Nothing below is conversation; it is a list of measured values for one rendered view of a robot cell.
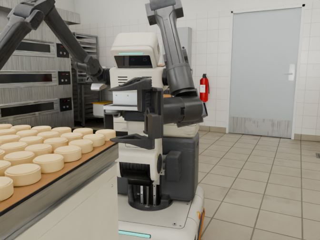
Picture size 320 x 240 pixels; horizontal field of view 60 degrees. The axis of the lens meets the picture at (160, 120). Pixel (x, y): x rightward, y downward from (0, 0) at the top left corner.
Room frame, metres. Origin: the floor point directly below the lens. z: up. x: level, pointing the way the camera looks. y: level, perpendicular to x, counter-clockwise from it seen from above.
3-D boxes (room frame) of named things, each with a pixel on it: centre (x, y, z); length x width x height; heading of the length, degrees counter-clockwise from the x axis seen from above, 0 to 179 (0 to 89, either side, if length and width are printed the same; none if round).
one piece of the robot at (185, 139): (1.71, 0.04, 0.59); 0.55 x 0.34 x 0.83; 76
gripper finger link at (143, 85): (0.55, 0.06, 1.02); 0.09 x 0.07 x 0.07; 121
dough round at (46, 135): (0.66, 0.27, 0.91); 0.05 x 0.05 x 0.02
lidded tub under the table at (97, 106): (5.51, 1.06, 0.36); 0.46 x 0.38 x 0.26; 152
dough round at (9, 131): (0.69, 0.39, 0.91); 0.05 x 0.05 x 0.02
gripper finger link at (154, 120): (0.55, 0.06, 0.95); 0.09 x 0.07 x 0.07; 121
